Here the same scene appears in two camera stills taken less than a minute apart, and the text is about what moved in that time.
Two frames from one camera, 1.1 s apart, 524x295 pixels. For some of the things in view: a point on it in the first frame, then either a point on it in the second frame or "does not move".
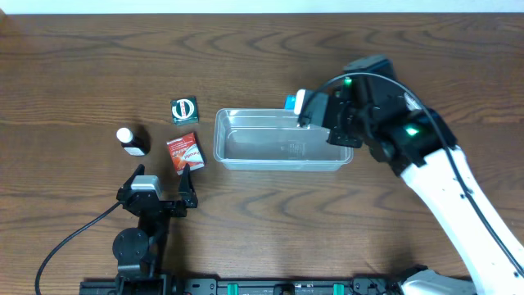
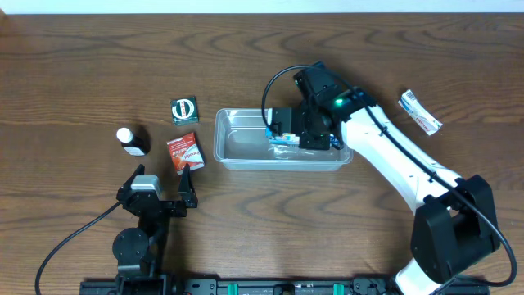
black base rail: [372, 285] does not move
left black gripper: [164, 206] does not move
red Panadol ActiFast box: [185, 150] does not move
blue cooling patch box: [290, 102] to [293, 138]
